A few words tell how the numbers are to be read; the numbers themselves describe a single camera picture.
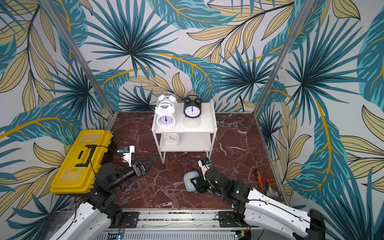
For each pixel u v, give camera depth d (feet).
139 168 2.01
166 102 2.25
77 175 2.32
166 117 2.10
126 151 2.10
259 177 2.82
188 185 2.51
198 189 2.07
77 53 2.75
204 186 2.10
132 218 2.41
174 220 2.45
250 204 1.62
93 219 1.70
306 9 2.27
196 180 2.19
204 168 2.18
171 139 2.61
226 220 2.41
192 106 2.23
